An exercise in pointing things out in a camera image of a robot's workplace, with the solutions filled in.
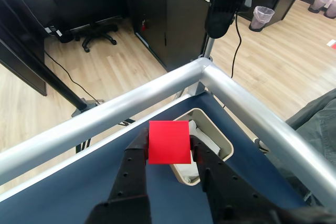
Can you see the silver tubular table frame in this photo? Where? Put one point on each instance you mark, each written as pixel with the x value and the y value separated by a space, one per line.
pixel 131 95

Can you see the black desk with wood top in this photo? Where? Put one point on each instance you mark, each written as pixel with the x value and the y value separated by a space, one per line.
pixel 23 51
pixel 155 11

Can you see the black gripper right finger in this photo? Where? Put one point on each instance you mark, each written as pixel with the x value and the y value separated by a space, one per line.
pixel 225 190

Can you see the red cube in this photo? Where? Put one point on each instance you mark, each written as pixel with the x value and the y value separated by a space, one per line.
pixel 169 142

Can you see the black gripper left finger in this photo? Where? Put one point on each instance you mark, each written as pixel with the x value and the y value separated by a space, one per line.
pixel 131 176

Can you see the small red fire extinguisher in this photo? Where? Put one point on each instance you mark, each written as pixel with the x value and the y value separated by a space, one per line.
pixel 144 25

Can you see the trash bin with plastic liner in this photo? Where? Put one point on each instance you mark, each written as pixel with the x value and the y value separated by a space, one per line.
pixel 320 2
pixel 331 9
pixel 261 18

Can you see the black logitech webcam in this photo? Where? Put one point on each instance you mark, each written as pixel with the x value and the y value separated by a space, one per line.
pixel 223 3

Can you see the person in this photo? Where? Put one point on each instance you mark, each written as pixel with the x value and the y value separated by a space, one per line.
pixel 315 124

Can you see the black power adapter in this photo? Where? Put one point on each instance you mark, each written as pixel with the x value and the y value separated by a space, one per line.
pixel 56 33

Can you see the beige box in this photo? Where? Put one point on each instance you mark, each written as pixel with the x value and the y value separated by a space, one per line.
pixel 215 132

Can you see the white padding paper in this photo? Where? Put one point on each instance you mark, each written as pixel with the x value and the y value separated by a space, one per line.
pixel 207 140

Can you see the grey webcam stand pole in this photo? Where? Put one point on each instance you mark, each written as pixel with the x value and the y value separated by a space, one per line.
pixel 208 48

